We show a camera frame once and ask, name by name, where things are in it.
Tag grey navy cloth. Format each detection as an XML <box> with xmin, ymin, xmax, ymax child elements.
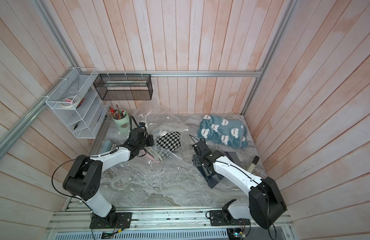
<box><xmin>192</xmin><ymin>151</ymin><xmax>239</xmax><ymax>189</ymax></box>

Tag clear plastic vacuum bag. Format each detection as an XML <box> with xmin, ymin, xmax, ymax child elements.
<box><xmin>133</xmin><ymin>101</ymin><xmax>191</xmax><ymax>166</ymax></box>

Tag teal bear print blanket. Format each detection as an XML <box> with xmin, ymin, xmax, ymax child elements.
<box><xmin>198</xmin><ymin>115</ymin><xmax>248</xmax><ymax>149</ymax></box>

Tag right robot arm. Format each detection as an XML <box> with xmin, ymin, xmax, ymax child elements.
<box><xmin>192</xmin><ymin>139</ymin><xmax>287</xmax><ymax>230</ymax></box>

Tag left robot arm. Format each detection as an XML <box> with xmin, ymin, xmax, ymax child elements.
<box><xmin>63</xmin><ymin>123</ymin><xmax>154</xmax><ymax>218</ymax></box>

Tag green pen cup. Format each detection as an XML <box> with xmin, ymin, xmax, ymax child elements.
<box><xmin>113</xmin><ymin>115</ymin><xmax>130</xmax><ymax>135</ymax></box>

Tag houndstooth patterned cloth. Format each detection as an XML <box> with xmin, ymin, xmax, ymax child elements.
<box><xmin>157</xmin><ymin>131</ymin><xmax>181</xmax><ymax>152</ymax></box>

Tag pens in cup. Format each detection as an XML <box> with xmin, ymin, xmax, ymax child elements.
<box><xmin>109</xmin><ymin>104</ymin><xmax>128</xmax><ymax>120</ymax></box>

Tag tape roll on shelf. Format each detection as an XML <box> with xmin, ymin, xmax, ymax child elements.
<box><xmin>60</xmin><ymin>96</ymin><xmax>81</xmax><ymax>109</ymax></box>

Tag black mesh wall basket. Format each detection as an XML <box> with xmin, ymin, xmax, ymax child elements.
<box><xmin>94</xmin><ymin>74</ymin><xmax>154</xmax><ymax>101</ymax></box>

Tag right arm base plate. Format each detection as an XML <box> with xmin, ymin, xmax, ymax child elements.
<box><xmin>205</xmin><ymin>210</ymin><xmax>250</xmax><ymax>227</ymax></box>

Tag white wire shelf rack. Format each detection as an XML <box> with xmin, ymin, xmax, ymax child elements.
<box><xmin>46</xmin><ymin>68</ymin><xmax>110</xmax><ymax>139</ymax></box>

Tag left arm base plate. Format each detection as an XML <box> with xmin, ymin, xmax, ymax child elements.
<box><xmin>90</xmin><ymin>212</ymin><xmax>133</xmax><ymax>230</ymax></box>

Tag aluminium rail base frame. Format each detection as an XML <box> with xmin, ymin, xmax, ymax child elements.
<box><xmin>46</xmin><ymin>207</ymin><xmax>298</xmax><ymax>240</ymax></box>

